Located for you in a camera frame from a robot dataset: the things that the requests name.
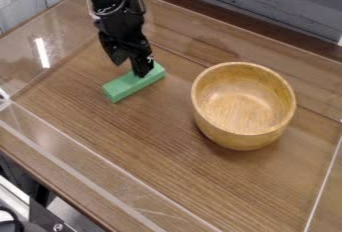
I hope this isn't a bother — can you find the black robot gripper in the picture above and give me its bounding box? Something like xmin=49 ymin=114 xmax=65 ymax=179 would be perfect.
xmin=92 ymin=0 xmax=154 ymax=78

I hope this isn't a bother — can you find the green rectangular block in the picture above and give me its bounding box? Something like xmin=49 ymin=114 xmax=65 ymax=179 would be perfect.
xmin=101 ymin=62 xmax=166 ymax=103

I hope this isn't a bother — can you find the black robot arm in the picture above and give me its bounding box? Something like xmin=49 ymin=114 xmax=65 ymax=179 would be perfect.
xmin=87 ymin=0 xmax=154 ymax=78

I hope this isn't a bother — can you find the brown wooden bowl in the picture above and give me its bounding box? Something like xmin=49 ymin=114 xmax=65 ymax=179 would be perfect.
xmin=191 ymin=62 xmax=296 ymax=151

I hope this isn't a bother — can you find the clear acrylic tray wall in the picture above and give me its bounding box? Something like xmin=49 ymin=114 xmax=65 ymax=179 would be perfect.
xmin=0 ymin=95 xmax=222 ymax=232

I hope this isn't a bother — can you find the black metal bracket with bolt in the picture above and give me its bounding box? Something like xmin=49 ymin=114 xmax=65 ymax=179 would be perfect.
xmin=29 ymin=199 xmax=77 ymax=232

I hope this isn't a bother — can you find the black cable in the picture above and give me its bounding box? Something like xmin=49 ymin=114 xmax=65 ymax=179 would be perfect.
xmin=0 ymin=205 xmax=24 ymax=232

